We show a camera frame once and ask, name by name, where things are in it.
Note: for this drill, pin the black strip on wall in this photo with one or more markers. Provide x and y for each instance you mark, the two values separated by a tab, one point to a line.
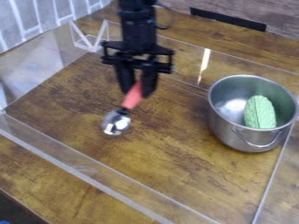
229	19

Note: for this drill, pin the pink handled metal spoon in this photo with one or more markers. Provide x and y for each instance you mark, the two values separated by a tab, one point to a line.
117	121

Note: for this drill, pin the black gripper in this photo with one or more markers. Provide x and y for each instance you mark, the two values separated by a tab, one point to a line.
138	41

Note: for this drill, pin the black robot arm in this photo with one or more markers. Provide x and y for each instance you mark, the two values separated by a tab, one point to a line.
135	5

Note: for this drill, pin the green knitted toy vegetable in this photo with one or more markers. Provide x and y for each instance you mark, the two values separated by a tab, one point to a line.
259	113

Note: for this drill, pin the stainless steel pot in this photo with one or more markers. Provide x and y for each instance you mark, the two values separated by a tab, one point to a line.
227	98

